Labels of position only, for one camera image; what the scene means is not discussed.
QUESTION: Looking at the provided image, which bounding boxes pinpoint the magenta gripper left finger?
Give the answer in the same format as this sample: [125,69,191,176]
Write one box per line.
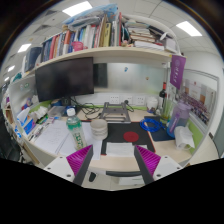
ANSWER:
[66,145,93,186]

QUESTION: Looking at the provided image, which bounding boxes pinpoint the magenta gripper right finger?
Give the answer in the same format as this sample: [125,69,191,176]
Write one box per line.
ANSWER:
[134,145,161,184]

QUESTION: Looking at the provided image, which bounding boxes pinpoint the clear plastic water bottle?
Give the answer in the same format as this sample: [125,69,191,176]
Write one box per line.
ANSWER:
[66,108,87,150]

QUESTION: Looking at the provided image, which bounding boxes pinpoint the purple plastic water jug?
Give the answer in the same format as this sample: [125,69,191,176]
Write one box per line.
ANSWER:
[167,101,190,138]

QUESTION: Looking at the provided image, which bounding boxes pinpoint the dark blue mouse pad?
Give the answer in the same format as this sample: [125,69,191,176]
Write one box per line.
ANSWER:
[150,128,173,141]

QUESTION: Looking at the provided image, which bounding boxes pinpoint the red round coaster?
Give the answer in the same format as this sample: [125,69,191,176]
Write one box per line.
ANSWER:
[123,131,139,142]

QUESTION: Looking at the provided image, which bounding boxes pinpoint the open white notebook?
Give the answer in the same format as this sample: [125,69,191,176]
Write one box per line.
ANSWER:
[35,120,102,160]

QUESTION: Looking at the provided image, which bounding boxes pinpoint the white paper sheet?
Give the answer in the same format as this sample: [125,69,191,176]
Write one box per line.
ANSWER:
[105,142,148,158]

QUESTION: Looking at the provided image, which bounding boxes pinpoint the beige ceramic cup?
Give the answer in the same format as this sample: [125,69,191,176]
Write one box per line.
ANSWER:
[90,119,108,140]

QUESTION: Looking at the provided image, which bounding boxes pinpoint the black desk mat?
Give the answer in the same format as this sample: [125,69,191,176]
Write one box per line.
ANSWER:
[101,122,155,155]

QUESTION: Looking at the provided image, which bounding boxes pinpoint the white crumpled paper towel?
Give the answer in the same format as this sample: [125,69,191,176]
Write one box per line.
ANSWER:
[174,126,195,150]

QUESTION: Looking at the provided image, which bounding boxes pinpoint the grey metal laptop stand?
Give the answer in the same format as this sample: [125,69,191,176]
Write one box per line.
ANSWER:
[100,102,131,123]

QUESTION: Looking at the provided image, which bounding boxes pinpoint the white power socket strip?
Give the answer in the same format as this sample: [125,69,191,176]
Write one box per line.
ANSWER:
[109,95,145,106]

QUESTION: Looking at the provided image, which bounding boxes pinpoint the dark wine bottle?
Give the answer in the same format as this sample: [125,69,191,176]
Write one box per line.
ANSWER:
[158,82,166,110]

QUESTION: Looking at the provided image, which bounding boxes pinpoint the black computer monitor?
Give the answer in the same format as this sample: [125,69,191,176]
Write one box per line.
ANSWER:
[35,57,94,102]

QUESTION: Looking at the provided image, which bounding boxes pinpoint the purple hanging banner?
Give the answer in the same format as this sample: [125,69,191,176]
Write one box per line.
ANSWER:
[170,55,186,89]

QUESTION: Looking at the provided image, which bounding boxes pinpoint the stack of lying books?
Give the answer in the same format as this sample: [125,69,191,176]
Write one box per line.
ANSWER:
[124,20,165,50]

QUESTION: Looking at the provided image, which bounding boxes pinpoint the row of upright books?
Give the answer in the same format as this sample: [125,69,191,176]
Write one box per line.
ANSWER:
[41,13,124,62]

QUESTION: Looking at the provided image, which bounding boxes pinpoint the blue coiled cable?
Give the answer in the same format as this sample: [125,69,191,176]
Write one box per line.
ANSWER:
[139,116,165,133]

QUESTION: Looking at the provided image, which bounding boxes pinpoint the white wall shelf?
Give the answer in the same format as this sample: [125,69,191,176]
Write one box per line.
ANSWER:
[21,13,183,80]

